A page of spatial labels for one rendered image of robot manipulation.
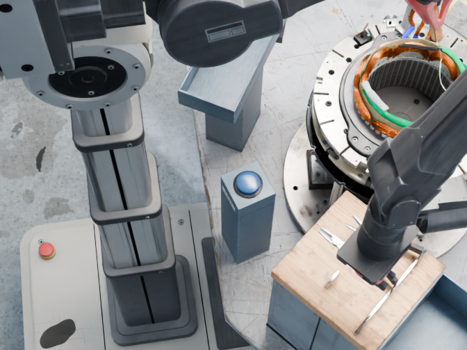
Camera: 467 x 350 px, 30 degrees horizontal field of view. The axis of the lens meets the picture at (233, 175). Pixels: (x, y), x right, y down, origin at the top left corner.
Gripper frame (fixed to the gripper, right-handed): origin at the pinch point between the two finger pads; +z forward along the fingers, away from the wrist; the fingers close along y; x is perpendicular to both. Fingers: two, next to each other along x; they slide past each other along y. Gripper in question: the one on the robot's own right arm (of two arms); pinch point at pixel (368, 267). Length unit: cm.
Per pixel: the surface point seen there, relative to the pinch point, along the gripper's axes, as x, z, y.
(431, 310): -9.7, 20.0, 8.9
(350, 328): -2.4, 12.1, -4.7
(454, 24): 25, 39, 74
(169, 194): 74, 118, 28
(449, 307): -11.7, 20.0, 11.4
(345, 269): 3.9, 12.0, 2.3
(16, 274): 89, 118, -19
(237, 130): 40, 32, 19
